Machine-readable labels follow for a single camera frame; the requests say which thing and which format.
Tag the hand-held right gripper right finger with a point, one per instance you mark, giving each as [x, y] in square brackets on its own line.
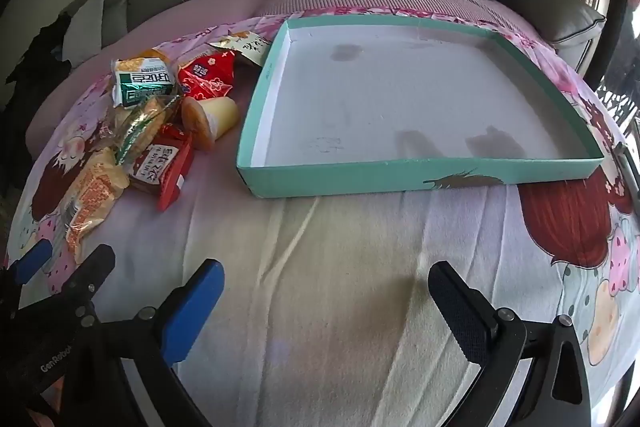
[462, 317]

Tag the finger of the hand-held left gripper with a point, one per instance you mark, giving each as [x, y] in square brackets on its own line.
[32, 259]
[92, 269]

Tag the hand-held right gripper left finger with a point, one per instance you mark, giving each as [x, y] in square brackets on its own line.
[196, 307]

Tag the white orange print snack packet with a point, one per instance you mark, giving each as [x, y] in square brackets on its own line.
[95, 197]

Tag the red packet with white label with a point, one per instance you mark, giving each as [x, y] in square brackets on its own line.
[165, 177]

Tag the clear pastry pack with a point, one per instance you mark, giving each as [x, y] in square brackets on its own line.
[147, 119]

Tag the green white biscuit packet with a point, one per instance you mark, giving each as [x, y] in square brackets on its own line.
[142, 84]

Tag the yellow pudding cup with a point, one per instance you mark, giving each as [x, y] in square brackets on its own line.
[220, 114]

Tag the teal cardboard box tray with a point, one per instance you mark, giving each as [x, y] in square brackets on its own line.
[400, 107]

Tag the red flower print snack packet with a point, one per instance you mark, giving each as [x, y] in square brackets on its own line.
[207, 77]

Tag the pink printed blanket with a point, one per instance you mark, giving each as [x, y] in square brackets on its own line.
[325, 282]

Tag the dark cloth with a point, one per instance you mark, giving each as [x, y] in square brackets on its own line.
[40, 57]

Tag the white cushion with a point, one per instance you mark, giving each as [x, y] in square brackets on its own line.
[85, 24]

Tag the white gold snack packet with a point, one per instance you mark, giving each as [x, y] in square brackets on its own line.
[245, 44]

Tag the black white patterned cloth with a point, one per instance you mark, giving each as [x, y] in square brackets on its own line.
[620, 99]

